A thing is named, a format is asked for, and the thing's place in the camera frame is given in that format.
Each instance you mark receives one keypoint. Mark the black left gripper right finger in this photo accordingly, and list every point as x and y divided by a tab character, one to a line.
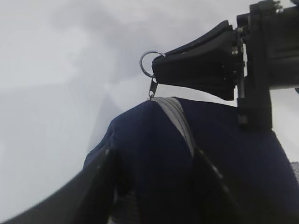
218	196

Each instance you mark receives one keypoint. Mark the navy blue lunch bag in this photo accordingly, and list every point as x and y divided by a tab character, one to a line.
154	143

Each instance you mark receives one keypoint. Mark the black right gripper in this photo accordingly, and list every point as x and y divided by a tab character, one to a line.
270	33

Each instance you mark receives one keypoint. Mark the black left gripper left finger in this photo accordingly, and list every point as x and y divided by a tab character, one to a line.
86	199

